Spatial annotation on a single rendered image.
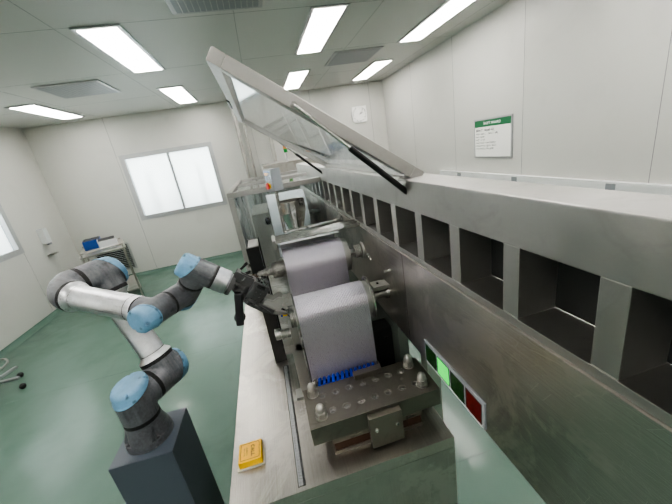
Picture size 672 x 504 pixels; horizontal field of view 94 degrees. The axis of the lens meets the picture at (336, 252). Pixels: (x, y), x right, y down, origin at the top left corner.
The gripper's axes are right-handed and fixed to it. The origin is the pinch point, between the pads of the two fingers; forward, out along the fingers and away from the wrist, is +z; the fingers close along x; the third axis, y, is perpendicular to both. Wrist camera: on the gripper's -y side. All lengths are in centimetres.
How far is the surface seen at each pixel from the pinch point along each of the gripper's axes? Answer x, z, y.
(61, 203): 550, -279, -196
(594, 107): 122, 178, 208
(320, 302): -5.0, 7.8, 10.0
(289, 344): 1.0, 8.2, -10.4
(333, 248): 18.8, 10.8, 24.4
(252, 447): -15.8, 8.3, -38.1
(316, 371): -7.0, 18.4, -12.0
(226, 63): -21, -43, 53
